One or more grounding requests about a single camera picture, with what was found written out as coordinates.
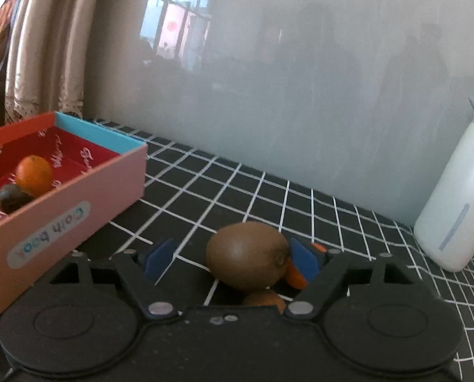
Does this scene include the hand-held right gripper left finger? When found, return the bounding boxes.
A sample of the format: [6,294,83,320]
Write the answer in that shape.
[50,239,178,321]

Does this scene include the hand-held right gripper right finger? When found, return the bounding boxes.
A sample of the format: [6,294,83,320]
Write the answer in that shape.
[285,238,417,319]

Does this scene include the small tangerine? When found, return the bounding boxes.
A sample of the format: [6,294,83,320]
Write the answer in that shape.
[283,243,327,290]

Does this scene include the orange-brown fruit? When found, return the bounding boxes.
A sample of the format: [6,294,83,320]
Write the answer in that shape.
[242,289,287,315]

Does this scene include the large brown kiwi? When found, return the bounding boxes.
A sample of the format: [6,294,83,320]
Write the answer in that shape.
[205,222,291,292]

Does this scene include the red cardboard box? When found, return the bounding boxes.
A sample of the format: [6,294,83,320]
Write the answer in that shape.
[0,111,149,332]

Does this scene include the large tangerine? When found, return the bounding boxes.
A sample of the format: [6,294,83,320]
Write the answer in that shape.
[15,155,54,195]

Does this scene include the dark passion fruit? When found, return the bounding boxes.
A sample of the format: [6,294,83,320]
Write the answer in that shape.
[0,184,35,215]

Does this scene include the white thermos jug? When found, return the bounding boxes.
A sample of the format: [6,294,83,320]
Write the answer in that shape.
[413,95,474,273]

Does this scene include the beige lace curtain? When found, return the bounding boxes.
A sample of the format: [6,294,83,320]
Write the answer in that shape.
[4,0,106,124]

